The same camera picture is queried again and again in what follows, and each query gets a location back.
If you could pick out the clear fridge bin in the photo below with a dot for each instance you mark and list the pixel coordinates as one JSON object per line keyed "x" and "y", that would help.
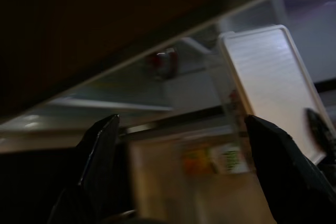
{"x": 157, "y": 182}

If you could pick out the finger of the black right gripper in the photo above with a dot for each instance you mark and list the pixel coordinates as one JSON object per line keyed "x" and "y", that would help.
{"x": 319, "y": 132}

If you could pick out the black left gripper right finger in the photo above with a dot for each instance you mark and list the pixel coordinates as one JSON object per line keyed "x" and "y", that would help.
{"x": 283, "y": 176}

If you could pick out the clear container with white lid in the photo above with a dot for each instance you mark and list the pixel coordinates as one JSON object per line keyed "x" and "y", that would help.
{"x": 270, "y": 77}

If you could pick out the red white can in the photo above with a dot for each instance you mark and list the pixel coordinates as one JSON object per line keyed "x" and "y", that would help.
{"x": 162, "y": 62}

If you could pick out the grey blue fridge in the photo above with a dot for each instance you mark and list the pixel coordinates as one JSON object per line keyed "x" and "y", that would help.
{"x": 183, "y": 90}

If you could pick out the green yellow food package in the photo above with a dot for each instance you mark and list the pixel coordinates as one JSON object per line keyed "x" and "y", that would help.
{"x": 199, "y": 159}

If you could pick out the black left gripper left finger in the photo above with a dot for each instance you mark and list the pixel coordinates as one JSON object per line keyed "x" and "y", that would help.
{"x": 97, "y": 169}

